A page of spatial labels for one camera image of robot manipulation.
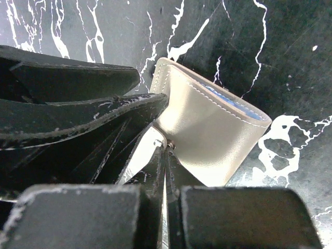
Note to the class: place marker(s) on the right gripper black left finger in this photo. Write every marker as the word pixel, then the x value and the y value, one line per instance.
pixel 90 216

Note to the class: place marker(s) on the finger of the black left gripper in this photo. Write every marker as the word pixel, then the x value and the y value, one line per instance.
pixel 30 77
pixel 86 142

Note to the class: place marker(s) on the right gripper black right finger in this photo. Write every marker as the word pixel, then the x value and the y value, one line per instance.
pixel 233 217

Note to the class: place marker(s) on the beige leather card holder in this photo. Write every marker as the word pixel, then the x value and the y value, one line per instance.
pixel 212 129

